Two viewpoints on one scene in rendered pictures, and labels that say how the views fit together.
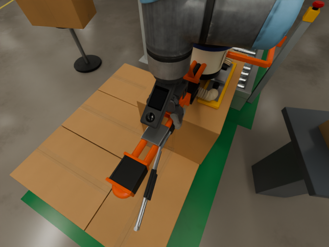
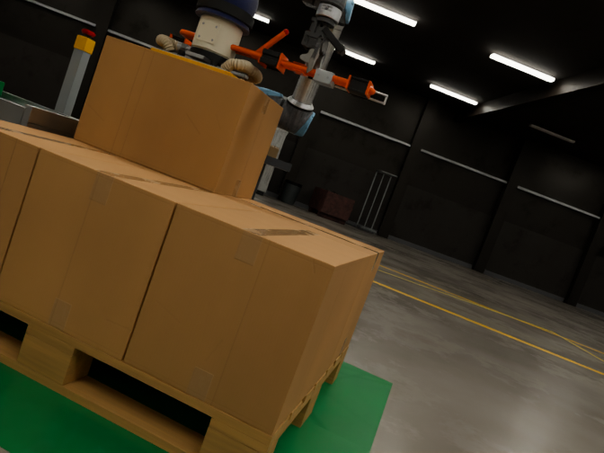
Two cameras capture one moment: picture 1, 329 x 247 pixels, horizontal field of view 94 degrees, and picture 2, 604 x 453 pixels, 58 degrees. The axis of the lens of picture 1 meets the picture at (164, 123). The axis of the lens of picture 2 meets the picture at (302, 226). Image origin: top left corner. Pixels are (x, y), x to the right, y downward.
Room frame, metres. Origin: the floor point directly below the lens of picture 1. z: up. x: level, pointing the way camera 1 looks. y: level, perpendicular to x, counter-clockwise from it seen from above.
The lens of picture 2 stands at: (0.60, 2.02, 0.69)
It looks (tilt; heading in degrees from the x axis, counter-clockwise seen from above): 5 degrees down; 256
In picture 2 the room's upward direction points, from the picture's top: 20 degrees clockwise
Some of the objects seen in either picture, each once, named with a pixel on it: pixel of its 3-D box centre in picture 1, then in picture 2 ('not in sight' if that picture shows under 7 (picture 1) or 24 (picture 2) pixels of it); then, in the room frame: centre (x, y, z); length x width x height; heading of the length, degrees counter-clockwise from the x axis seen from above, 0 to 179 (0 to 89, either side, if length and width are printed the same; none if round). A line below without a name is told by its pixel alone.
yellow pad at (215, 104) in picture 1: (219, 78); not in sight; (0.59, -0.27, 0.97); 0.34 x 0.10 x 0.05; 153
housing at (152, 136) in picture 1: (155, 135); (324, 78); (0.22, 0.03, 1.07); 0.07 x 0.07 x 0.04; 63
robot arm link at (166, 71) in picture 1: (167, 59); (328, 14); (0.29, -0.01, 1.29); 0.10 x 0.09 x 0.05; 62
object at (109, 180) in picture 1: (129, 173); (359, 86); (0.11, 0.09, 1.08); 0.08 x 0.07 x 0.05; 153
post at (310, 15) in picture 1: (272, 67); (57, 128); (1.28, -1.07, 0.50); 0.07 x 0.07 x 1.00; 62
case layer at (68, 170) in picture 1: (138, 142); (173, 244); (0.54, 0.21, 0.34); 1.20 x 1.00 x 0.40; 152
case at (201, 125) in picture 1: (192, 99); (183, 122); (0.65, -0.18, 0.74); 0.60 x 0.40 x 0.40; 153
